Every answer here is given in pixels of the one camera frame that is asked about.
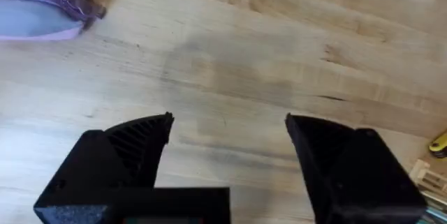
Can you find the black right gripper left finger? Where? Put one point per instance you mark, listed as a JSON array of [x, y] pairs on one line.
[[115, 163]]

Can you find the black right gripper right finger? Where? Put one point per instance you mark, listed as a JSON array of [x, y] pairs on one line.
[[352, 171]]

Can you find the purple soft zip bag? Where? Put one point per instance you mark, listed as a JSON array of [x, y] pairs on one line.
[[38, 7]]

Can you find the yellow and black tool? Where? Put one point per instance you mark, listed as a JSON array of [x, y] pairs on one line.
[[440, 145]]

